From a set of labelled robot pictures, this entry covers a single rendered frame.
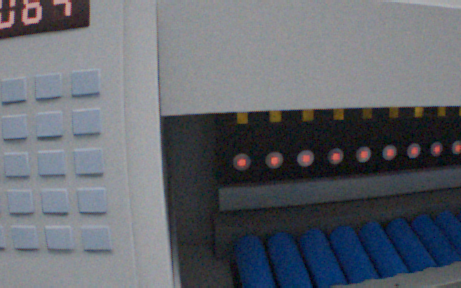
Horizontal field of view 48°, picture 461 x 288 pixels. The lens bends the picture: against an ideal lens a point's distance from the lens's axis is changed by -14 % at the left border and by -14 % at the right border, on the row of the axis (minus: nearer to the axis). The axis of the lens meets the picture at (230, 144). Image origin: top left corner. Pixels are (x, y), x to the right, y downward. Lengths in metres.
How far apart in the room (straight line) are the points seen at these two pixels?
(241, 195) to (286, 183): 0.03
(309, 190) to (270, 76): 0.18
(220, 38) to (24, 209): 0.09
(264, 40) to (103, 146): 0.07
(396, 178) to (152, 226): 0.23
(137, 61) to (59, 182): 0.05
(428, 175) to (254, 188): 0.13
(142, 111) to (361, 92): 0.08
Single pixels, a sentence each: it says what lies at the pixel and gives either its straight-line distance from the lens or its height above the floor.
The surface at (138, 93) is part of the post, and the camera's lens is 0.20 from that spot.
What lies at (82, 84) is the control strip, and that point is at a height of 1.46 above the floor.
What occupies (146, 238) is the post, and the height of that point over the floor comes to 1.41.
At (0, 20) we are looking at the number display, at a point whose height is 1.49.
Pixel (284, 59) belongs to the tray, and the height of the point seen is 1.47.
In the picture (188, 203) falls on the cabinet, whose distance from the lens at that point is 0.40.
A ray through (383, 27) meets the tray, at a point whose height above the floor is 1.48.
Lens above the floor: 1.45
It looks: 3 degrees down
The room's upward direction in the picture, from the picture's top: 3 degrees counter-clockwise
